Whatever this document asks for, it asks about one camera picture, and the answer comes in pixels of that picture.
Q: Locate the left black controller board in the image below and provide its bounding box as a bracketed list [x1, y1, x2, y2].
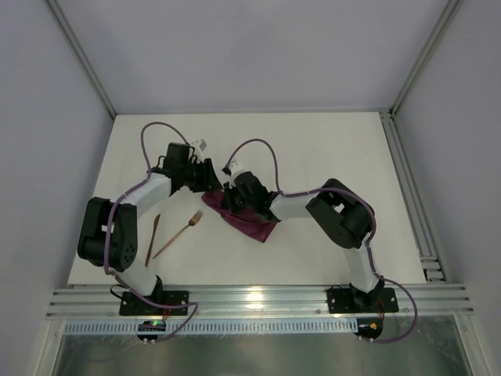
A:
[135, 320, 166, 343]

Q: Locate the black controller board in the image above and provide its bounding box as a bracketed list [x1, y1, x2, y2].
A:
[135, 320, 166, 343]
[355, 319, 384, 342]

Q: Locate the right aluminium corner post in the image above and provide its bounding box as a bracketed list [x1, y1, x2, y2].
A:
[389, 0, 463, 117]

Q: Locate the aluminium corner post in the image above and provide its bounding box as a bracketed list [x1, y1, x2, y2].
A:
[44, 0, 117, 120]
[389, 0, 463, 117]

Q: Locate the purple cable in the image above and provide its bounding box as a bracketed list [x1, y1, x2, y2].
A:
[103, 121, 199, 310]
[222, 139, 418, 310]

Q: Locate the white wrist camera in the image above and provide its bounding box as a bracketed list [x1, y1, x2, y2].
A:
[190, 139, 207, 154]
[222, 161, 246, 176]

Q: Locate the right black controller board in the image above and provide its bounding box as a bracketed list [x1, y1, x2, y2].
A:
[355, 319, 384, 342]

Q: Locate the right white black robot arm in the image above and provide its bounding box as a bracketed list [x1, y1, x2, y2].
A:
[222, 172, 384, 312]

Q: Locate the slotted grey cable duct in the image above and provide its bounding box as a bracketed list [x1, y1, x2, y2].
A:
[63, 316, 357, 335]

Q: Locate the purple cloth napkin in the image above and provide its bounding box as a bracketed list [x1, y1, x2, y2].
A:
[201, 191, 277, 243]

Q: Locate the left aluminium corner post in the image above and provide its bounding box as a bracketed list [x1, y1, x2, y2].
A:
[44, 0, 117, 120]

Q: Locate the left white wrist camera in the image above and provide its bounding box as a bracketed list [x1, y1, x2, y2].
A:
[190, 139, 207, 154]

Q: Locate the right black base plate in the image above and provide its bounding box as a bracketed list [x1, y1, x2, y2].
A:
[326, 287, 399, 314]

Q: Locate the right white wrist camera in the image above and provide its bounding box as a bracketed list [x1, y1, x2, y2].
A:
[222, 161, 246, 176]

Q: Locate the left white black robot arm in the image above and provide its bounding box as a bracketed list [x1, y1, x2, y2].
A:
[77, 140, 222, 309]

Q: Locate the copper fork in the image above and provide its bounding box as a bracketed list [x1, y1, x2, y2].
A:
[153, 210, 204, 259]

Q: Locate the right aluminium side rail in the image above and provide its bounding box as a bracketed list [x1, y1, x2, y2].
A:
[380, 111, 449, 284]

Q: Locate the copper knife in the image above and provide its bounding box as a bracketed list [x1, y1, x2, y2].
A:
[145, 214, 161, 268]

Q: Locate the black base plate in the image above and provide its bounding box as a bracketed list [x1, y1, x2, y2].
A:
[326, 287, 399, 314]
[119, 289, 189, 316]

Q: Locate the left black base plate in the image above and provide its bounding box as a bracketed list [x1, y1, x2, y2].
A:
[119, 289, 189, 316]

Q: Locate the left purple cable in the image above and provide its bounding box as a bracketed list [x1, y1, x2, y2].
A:
[103, 121, 199, 310]

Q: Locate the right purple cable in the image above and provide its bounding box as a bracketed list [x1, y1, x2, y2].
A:
[222, 139, 418, 310]

